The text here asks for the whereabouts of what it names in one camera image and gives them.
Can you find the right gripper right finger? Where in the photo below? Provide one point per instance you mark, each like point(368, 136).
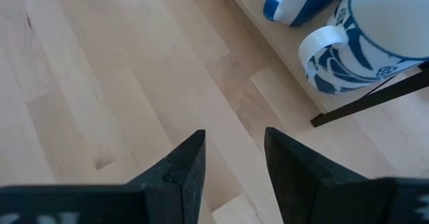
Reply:
point(301, 190)

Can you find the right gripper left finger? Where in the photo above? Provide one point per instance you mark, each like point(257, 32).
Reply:
point(174, 190)

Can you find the white mug blue geometric pattern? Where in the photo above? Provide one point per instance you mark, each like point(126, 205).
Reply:
point(385, 23)

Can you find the blue mug white flowers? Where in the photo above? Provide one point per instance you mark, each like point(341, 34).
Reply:
point(295, 2)

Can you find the wooden shelf black metal frame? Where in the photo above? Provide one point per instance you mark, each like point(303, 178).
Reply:
point(285, 39)

